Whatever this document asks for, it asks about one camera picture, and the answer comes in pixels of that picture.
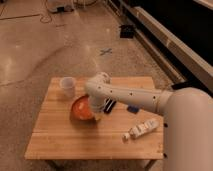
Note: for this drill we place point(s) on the clear gripper under wrist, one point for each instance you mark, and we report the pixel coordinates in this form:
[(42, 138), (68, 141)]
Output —
[(98, 116)]

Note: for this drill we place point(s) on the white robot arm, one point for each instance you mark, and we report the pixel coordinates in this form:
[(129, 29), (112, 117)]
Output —
[(188, 119)]

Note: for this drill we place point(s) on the black striped flat object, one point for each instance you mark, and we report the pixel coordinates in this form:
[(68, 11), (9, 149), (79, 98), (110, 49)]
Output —
[(109, 106)]

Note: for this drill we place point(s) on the small blue object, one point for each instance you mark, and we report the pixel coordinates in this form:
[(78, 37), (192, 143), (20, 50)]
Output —
[(132, 109)]

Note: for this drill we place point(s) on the translucent plastic cup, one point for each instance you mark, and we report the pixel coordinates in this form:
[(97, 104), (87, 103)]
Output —
[(67, 84)]

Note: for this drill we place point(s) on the wooden table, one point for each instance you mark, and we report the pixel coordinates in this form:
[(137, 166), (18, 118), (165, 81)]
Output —
[(57, 135)]

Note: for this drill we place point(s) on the white tube with cap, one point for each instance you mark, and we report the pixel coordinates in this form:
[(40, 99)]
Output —
[(141, 129)]

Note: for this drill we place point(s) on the black box on floor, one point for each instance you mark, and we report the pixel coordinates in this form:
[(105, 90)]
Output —
[(127, 31)]

